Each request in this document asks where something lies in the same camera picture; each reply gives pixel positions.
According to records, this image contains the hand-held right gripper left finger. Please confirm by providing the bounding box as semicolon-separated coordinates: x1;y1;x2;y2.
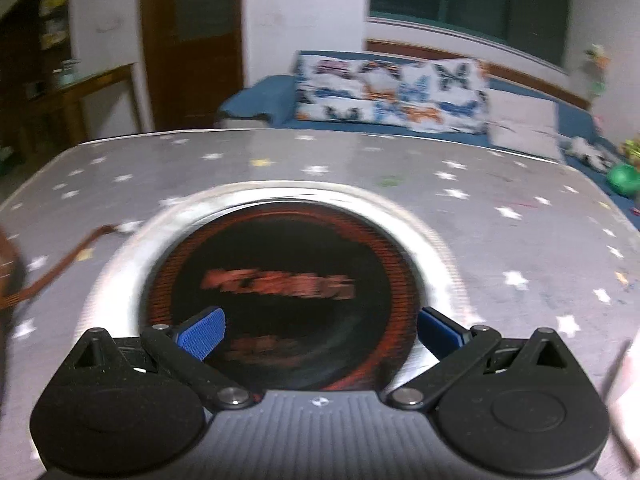
62;305;257;409

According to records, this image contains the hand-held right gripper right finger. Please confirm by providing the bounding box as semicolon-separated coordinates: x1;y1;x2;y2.
387;305;581;411

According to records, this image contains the brown shoelace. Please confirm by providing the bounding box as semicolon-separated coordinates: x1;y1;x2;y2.
0;225;121;311

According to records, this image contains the brown leather shoe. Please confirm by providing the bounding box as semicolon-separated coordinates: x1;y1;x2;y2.
0;227;27;341

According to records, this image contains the grey star-print table cover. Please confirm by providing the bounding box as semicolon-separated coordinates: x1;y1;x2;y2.
0;127;640;480

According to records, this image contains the black round induction cooktop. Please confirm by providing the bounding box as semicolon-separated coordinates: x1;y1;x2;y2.
137;200;426;393

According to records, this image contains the pink tissue pack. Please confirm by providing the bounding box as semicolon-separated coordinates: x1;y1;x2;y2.
602;330;640;480

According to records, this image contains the beige pillow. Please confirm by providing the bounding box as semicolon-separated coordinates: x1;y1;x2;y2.
487;92;568;163

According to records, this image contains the black and white plush cow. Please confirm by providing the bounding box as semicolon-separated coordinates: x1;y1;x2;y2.
565;135;618;171

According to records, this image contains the blue sofa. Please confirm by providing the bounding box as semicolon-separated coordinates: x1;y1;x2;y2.
215;50;640;211

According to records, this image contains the butterfly print quilt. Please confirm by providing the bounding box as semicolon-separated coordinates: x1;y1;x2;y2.
294;52;492;136

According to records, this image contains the brown door with glass pane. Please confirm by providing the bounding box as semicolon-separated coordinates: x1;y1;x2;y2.
139;0;246;131

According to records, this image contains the wooden side table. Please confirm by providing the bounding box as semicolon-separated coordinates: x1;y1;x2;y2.
25;62;143;161

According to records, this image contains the glass jar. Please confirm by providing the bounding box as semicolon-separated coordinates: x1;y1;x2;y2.
57;57;83;86

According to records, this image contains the paper flower decoration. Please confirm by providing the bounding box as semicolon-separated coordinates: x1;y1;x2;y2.
582;42;611;103

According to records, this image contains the dark wooden shelf cabinet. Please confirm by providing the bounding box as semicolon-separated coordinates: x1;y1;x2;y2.
0;0;73;176

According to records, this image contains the green-framed window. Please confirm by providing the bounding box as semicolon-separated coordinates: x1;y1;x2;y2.
369;0;573;68

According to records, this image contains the group of yellow white boxes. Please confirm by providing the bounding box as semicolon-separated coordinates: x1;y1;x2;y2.
39;0;68;51

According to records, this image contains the wooden wall rail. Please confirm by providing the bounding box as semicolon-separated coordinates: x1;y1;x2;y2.
365;39;593;110

